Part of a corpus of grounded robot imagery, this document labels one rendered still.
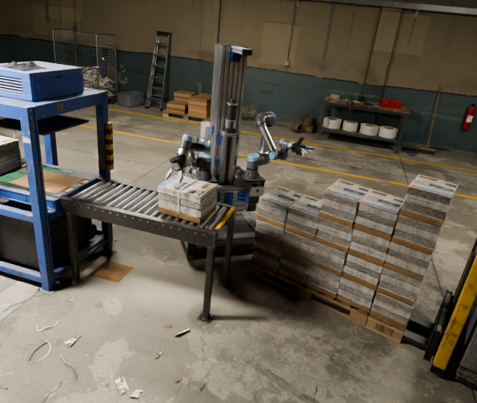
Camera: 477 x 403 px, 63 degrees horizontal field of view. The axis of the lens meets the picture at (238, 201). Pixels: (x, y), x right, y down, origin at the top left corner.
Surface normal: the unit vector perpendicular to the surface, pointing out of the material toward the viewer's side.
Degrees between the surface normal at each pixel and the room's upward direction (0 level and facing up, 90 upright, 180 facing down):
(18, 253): 90
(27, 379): 0
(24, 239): 90
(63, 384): 0
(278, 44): 90
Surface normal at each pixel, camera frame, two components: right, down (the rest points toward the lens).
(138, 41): -0.28, 0.37
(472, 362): -0.55, 0.29
